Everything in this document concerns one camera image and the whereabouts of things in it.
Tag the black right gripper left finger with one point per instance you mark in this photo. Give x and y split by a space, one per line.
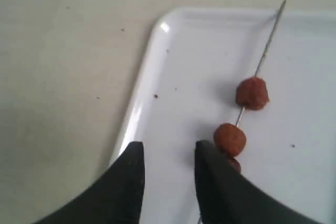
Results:
116 197

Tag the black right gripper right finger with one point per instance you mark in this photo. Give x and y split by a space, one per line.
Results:
257 195

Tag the thin metal skewer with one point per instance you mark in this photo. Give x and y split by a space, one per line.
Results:
264 54

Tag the white rectangular plastic tray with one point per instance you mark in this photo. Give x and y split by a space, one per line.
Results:
201 69

